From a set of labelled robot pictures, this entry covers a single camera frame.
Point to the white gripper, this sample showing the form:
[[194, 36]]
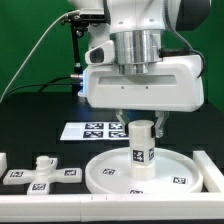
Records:
[[172, 84]]

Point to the white round table top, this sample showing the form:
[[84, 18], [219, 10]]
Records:
[[169, 172]]

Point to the white cross table base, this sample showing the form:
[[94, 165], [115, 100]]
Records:
[[42, 176]]

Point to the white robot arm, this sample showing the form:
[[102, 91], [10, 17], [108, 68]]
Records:
[[127, 67]]

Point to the white marker sheet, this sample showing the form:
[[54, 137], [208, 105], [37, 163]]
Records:
[[80, 131]]

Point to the white left fence block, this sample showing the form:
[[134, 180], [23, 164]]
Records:
[[3, 163]]

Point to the black camera stand pole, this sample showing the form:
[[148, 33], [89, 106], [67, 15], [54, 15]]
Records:
[[77, 76]]

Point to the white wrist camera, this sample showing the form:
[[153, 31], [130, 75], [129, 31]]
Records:
[[102, 54]]

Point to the white right fence rail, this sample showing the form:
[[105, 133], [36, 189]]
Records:
[[213, 178]]

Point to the white fence rail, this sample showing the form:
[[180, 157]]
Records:
[[213, 178], [124, 207]]

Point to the white front fence rail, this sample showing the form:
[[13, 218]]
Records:
[[124, 207]]

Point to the black camera on stand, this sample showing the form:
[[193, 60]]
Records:
[[85, 15]]

